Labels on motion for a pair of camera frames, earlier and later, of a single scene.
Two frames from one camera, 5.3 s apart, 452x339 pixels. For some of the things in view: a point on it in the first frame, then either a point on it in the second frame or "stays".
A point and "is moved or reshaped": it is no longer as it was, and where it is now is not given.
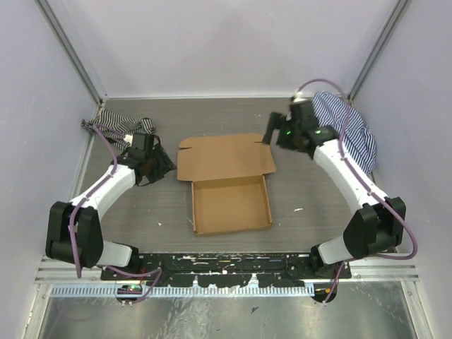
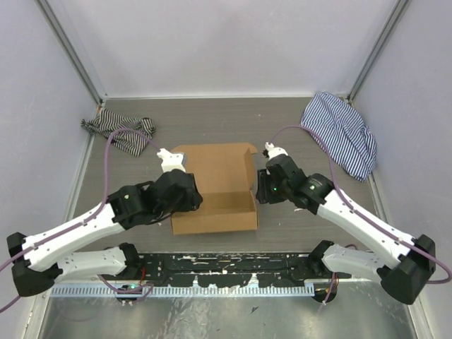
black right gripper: [275, 123] -> [264, 194]
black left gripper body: [155, 172] -> [189, 203]
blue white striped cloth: [357, 139] stays
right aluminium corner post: [398, 9] stays
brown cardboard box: [228, 188] is moved or reshaped
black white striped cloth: [115, 126] stays
